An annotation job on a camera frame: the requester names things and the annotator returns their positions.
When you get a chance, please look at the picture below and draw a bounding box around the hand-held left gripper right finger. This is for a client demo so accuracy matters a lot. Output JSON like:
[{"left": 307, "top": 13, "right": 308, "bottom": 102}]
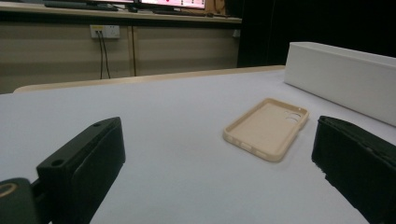
[{"left": 311, "top": 115, "right": 396, "bottom": 224}]

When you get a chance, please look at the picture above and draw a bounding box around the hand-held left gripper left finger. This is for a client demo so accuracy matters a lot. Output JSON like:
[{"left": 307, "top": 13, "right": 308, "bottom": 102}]
[{"left": 35, "top": 116, "right": 127, "bottom": 224}]

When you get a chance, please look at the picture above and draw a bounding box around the white plastic storage box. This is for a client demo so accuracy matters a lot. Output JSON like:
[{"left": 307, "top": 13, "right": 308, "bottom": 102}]
[{"left": 283, "top": 41, "right": 396, "bottom": 128}]

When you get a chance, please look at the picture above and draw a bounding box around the beige phone case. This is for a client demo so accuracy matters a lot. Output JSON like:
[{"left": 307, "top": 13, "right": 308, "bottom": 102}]
[{"left": 222, "top": 97, "right": 310, "bottom": 163}]

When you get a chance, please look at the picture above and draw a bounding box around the wooden table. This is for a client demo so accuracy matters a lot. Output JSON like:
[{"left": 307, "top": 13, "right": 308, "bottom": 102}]
[{"left": 12, "top": 64, "right": 286, "bottom": 94}]

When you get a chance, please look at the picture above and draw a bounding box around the white table mat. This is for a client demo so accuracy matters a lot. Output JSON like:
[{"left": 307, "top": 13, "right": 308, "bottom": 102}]
[{"left": 0, "top": 68, "right": 396, "bottom": 224}]

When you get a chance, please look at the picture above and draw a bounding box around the wooden desk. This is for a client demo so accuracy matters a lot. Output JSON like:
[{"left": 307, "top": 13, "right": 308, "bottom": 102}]
[{"left": 0, "top": 1, "right": 243, "bottom": 24}]

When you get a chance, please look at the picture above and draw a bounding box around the black keyboard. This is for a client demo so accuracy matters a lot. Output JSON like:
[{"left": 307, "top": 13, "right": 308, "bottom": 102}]
[{"left": 44, "top": 0, "right": 120, "bottom": 12}]

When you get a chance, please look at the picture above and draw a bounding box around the computer monitor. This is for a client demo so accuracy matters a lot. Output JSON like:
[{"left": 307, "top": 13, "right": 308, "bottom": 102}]
[{"left": 138, "top": 0, "right": 207, "bottom": 10}]

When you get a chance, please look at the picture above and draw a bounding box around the black power cable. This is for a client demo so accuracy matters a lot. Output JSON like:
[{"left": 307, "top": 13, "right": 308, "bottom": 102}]
[
  {"left": 101, "top": 31, "right": 112, "bottom": 79},
  {"left": 98, "top": 31, "right": 105, "bottom": 80}
]

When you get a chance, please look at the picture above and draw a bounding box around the white wall socket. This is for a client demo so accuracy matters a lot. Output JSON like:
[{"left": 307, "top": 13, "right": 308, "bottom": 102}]
[{"left": 90, "top": 24, "right": 121, "bottom": 39}]

